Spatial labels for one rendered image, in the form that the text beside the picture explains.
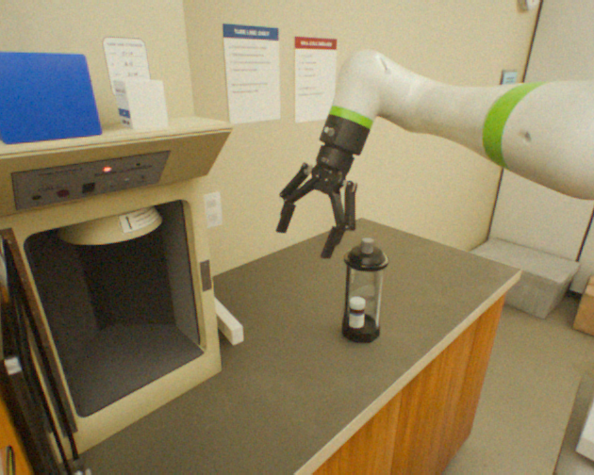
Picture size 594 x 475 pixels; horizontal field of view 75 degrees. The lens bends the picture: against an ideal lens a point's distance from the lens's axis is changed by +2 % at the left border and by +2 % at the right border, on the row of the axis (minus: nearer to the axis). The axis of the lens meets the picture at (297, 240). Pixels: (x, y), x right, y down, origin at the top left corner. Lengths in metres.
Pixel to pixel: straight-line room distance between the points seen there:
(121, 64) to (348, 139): 0.40
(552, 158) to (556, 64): 2.77
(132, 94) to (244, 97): 0.75
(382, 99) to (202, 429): 0.73
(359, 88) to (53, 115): 0.50
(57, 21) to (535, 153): 0.60
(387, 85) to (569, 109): 0.38
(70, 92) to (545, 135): 0.52
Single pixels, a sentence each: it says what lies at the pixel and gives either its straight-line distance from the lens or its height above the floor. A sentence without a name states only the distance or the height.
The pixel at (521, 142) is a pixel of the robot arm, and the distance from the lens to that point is 0.53.
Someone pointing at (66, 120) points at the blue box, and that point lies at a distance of 0.54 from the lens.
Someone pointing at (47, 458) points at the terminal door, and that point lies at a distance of 0.43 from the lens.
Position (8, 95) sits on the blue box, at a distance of 0.53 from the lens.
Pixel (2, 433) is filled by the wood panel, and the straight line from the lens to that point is 0.70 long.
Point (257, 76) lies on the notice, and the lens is 1.34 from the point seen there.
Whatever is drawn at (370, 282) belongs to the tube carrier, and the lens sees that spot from 0.94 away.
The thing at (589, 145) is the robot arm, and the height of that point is 1.52.
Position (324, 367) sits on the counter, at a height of 0.94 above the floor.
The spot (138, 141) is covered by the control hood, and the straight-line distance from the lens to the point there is 0.56.
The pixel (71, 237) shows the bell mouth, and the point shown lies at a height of 1.33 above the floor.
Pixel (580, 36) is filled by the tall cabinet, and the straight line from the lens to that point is 3.24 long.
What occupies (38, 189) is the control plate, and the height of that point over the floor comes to 1.45.
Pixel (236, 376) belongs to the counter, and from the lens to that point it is 0.95.
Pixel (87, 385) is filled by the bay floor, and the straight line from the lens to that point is 0.91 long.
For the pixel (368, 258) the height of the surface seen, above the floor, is 1.18.
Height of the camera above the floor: 1.59
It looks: 24 degrees down
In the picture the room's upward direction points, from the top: straight up
